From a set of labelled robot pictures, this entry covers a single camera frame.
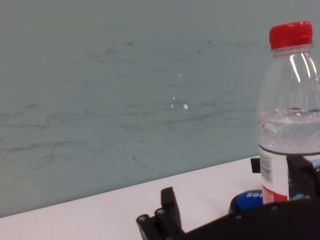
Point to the blue push button black base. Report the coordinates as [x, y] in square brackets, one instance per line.
[246, 202]

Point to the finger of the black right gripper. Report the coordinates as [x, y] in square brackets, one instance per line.
[255, 165]

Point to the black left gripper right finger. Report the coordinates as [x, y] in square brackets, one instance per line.
[302, 177]

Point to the clear water bottle red cap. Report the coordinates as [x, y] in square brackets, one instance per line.
[282, 105]

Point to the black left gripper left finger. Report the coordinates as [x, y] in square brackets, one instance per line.
[162, 225]

